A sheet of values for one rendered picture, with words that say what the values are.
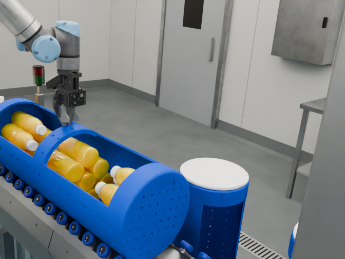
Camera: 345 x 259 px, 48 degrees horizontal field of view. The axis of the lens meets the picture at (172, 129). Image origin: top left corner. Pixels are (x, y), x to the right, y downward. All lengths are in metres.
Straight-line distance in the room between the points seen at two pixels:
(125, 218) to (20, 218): 0.65
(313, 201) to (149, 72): 5.83
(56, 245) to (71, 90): 0.52
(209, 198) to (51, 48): 0.77
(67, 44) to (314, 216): 1.02
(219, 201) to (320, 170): 1.10
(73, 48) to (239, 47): 3.77
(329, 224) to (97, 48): 6.59
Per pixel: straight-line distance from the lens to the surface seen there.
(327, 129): 0.38
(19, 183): 1.59
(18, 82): 6.35
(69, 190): 1.20
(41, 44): 1.12
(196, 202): 1.49
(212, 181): 1.49
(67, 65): 1.30
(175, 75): 5.65
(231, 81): 5.02
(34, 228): 1.51
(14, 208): 1.64
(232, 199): 1.49
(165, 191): 1.11
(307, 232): 0.42
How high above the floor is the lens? 1.70
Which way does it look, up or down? 19 degrees down
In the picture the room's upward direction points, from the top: 5 degrees clockwise
